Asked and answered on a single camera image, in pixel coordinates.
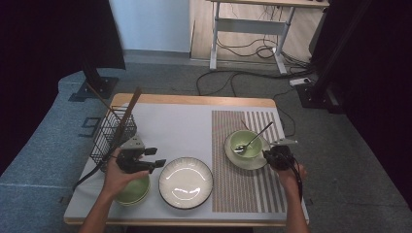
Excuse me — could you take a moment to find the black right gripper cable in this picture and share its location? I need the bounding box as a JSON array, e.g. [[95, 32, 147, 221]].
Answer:
[[290, 158, 304, 203]]

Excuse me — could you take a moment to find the black cable tangle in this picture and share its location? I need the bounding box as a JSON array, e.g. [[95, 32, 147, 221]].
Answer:
[[216, 32, 314, 71]]

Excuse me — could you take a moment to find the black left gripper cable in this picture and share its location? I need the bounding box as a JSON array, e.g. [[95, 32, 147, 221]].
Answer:
[[72, 164, 110, 192]]

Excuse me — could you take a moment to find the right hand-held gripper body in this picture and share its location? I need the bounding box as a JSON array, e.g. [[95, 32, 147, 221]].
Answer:
[[263, 138, 299, 172]]

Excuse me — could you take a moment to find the metal spoon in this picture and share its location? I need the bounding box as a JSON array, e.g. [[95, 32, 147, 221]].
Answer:
[[233, 121, 275, 154]]

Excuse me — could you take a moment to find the white plate with dark rim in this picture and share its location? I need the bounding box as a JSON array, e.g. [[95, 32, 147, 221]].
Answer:
[[158, 156, 214, 211], [223, 134, 271, 171]]

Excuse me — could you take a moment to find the black metal stand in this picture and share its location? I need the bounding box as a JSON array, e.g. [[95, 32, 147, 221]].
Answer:
[[294, 0, 373, 115]]

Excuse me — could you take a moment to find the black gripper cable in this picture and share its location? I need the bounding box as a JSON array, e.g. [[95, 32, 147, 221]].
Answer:
[[290, 158, 304, 203], [72, 164, 110, 192]]

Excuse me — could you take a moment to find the black stand with base plate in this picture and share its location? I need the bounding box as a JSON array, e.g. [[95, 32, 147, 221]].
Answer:
[[68, 59, 120, 103]]

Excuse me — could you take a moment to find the person's right hand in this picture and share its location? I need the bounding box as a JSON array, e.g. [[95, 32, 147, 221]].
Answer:
[[275, 161, 307, 192]]

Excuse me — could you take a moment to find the long black floor cable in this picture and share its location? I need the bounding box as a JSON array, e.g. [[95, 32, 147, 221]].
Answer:
[[195, 69, 314, 97]]

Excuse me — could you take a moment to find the black wire cutlery basket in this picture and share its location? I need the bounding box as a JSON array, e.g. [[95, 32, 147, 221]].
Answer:
[[89, 106, 138, 173]]

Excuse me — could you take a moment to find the white table cover sheet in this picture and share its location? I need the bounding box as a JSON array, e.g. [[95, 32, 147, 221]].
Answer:
[[63, 102, 309, 224]]

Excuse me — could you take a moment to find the thin black floor cable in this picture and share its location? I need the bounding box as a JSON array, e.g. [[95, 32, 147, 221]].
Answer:
[[272, 87, 296, 137]]

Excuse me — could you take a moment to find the white power strip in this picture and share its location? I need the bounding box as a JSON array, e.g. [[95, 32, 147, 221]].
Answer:
[[289, 77, 313, 87]]

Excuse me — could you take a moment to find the white metal frame desk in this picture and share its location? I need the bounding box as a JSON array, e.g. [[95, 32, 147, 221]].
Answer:
[[207, 0, 330, 76]]

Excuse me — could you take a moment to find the green ceramic bowl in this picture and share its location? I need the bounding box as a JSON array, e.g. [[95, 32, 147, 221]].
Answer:
[[116, 174, 151, 203], [116, 190, 152, 207], [229, 129, 264, 160]]

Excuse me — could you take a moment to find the black curtain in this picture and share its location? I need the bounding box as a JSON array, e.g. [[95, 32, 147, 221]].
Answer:
[[309, 0, 412, 212], [0, 0, 126, 176]]

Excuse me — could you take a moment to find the brown striped woven placemat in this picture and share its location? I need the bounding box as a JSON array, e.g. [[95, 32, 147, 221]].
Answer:
[[211, 110, 300, 214]]

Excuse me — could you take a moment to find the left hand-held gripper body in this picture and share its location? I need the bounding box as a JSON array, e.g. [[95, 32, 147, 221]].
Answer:
[[116, 135, 154, 174]]

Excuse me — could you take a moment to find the light wooden table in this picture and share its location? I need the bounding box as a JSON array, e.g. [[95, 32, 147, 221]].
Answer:
[[63, 92, 310, 227]]

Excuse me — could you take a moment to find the person's left hand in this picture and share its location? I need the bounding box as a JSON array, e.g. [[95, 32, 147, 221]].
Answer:
[[102, 149, 151, 200]]

